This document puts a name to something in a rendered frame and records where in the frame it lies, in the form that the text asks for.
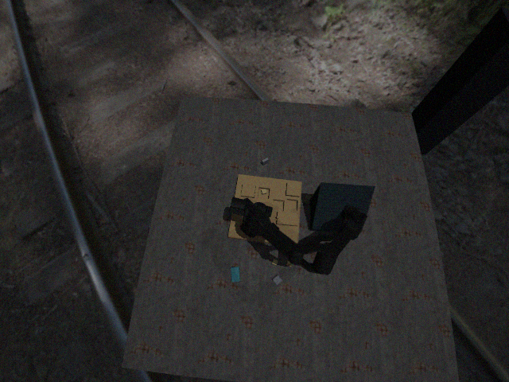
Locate teal rectangular block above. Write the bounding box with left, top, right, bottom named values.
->
left=231, top=267, right=240, bottom=282

